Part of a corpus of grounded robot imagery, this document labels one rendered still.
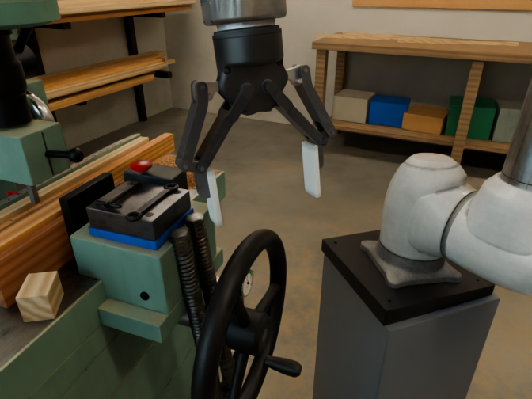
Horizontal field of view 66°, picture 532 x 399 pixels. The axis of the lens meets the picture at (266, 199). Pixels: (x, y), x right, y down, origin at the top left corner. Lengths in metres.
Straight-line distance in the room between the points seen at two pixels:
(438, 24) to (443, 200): 2.79
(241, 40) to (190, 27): 3.96
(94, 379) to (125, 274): 0.16
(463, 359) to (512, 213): 0.48
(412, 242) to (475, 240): 0.14
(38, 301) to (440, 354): 0.87
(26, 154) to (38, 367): 0.26
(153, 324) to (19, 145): 0.28
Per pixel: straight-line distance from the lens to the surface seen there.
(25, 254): 0.58
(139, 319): 0.56
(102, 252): 0.55
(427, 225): 0.91
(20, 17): 0.56
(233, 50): 0.45
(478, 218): 0.86
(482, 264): 0.88
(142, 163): 0.58
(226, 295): 0.47
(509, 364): 1.85
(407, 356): 1.04
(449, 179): 0.91
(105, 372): 0.66
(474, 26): 3.60
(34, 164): 0.63
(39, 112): 0.80
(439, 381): 1.19
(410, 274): 1.00
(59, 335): 0.56
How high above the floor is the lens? 1.25
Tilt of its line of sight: 28 degrees down
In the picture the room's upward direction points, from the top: straight up
